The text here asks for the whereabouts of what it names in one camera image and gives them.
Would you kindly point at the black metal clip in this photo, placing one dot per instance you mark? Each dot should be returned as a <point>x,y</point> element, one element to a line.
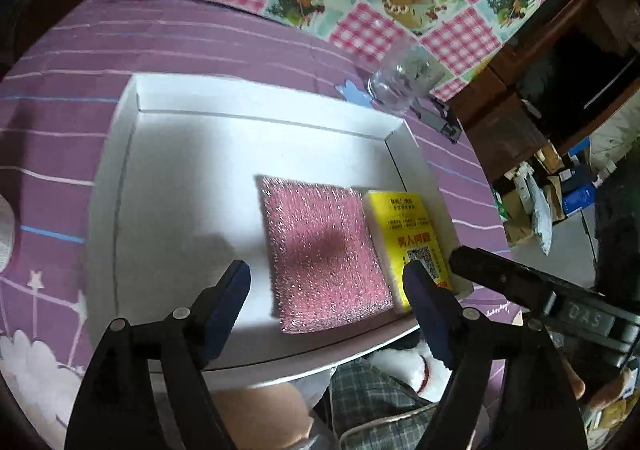
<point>440,122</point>

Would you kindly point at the pile of cartons and bags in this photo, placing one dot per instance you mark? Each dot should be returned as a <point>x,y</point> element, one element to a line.
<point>540,210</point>

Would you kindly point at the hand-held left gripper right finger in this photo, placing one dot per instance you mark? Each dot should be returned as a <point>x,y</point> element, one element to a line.
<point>425,300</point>

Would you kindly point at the brown wooden cabinet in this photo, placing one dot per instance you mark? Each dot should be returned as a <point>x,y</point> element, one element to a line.
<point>500,119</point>

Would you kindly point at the grey plaid fabric pouch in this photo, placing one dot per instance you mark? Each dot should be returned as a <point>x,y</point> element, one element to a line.
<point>365,395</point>

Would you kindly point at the person's right hand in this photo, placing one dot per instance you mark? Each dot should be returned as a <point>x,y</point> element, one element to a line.
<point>614,387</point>

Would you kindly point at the pink glitter scouring sponge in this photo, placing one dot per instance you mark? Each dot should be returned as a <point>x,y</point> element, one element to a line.
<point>320,250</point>

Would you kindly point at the yellow label sponge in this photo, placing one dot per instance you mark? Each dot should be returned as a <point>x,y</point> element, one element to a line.
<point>400,230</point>

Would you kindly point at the clear drinking glass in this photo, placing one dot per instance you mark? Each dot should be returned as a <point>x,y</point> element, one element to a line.
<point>400,79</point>

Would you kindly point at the white plush toy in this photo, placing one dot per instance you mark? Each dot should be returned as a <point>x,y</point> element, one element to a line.
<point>400,370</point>

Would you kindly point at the white cardboard box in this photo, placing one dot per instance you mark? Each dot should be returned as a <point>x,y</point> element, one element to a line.
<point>200,180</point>

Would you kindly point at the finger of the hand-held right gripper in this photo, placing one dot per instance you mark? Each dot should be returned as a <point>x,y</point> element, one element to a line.
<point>500,275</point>

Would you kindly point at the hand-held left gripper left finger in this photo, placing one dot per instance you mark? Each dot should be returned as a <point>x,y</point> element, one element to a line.
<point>232,305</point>

